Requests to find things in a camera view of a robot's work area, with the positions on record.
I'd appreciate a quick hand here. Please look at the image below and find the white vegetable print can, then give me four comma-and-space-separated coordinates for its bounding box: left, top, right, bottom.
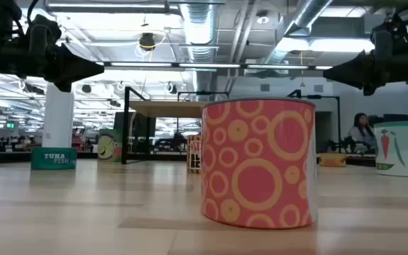
373, 120, 408, 179

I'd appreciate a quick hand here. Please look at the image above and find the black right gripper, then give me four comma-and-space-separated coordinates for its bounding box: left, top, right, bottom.
323, 16, 408, 96

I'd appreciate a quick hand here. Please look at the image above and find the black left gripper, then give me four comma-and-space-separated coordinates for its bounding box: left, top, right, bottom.
25, 14, 105, 93

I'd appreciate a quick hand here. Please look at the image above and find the teal tuna fish can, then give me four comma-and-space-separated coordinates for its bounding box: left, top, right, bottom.
30, 147, 78, 171

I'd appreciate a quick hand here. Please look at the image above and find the black beans can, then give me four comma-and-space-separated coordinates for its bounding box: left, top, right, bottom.
186, 134, 203, 174

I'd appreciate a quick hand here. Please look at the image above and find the person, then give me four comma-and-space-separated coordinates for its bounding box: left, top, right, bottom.
346, 112, 380, 154

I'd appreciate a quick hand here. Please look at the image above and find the black ceiling-mounted device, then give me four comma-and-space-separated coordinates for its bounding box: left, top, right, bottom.
138, 32, 157, 52

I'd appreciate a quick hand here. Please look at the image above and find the white pillar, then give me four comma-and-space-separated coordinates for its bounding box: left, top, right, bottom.
41, 81, 75, 149

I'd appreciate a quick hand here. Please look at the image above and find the pink can with orange circles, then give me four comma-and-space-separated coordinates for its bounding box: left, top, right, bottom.
200, 97, 319, 230

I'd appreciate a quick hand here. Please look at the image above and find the round silver ceiling duct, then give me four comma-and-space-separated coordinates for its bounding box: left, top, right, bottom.
260, 0, 335, 67
179, 2, 220, 94

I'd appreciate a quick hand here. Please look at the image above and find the wooden shelf with black legs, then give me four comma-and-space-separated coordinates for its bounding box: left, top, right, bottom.
121, 86, 208, 166

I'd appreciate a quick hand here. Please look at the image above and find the long ceiling light strip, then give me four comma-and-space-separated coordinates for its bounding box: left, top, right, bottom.
103, 61, 334, 71

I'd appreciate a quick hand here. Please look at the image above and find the green can with cartoon face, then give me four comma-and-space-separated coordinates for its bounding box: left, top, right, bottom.
97, 128, 123, 164

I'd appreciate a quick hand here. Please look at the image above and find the black cabinet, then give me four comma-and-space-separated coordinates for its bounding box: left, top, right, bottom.
113, 110, 157, 157

